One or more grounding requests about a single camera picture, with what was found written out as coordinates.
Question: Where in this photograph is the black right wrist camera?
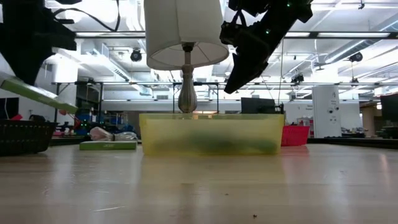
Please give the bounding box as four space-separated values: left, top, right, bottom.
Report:
220 11 249 47

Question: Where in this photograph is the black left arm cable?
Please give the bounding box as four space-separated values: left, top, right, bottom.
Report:
52 0 121 32

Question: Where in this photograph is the table lamp with white shade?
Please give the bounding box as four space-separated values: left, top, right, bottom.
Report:
143 0 230 114

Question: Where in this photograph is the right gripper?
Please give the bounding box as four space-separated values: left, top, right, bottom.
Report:
224 12 313 94

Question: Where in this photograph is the clear bagged white cable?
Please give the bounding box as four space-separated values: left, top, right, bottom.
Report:
112 131 139 142

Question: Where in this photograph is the black wall screen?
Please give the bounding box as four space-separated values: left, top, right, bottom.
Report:
0 97 20 120

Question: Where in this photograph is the black computer monitor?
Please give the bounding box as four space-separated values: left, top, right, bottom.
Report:
241 97 277 114

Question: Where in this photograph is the dark large screen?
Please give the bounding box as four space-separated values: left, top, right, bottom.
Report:
379 93 398 123

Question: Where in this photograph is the flat green box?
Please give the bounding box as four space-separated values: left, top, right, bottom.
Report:
79 140 139 151

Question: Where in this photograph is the translucent yellow plastic bin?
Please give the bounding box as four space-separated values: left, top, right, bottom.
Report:
139 113 285 157

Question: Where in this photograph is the black plastic mesh basket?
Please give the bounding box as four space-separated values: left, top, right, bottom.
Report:
0 119 59 157

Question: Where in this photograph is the pink wrapped small item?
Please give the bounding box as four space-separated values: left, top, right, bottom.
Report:
89 126 115 142

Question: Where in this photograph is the white box with product print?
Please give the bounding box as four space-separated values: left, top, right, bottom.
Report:
0 71 79 115

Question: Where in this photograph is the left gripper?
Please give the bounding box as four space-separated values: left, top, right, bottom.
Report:
0 0 78 85

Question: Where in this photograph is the red plastic mesh basket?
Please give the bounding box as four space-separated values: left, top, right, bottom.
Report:
280 125 311 147

